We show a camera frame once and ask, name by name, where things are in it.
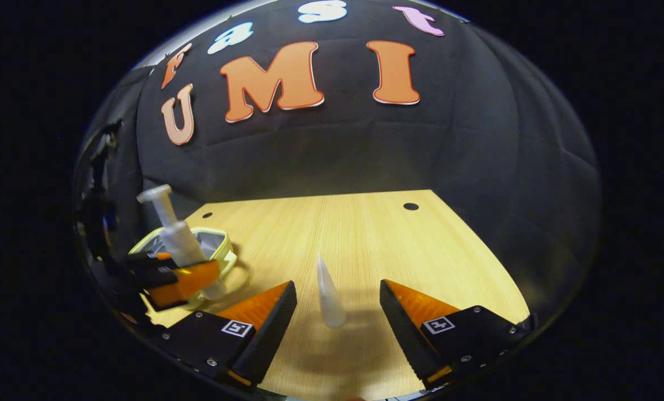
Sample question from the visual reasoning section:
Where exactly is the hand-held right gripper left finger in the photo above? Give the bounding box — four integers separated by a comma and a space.
162, 280, 298, 388

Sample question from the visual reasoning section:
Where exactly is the white pump bottle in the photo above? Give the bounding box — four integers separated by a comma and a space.
136, 184, 228, 301

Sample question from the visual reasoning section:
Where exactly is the white squeeze tube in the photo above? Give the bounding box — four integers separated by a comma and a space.
316, 253, 347, 330

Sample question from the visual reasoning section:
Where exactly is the cream yellow suitcase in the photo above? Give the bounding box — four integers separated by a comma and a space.
127, 227, 249, 312

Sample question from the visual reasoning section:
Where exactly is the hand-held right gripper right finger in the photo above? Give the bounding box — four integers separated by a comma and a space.
380, 279, 534, 390

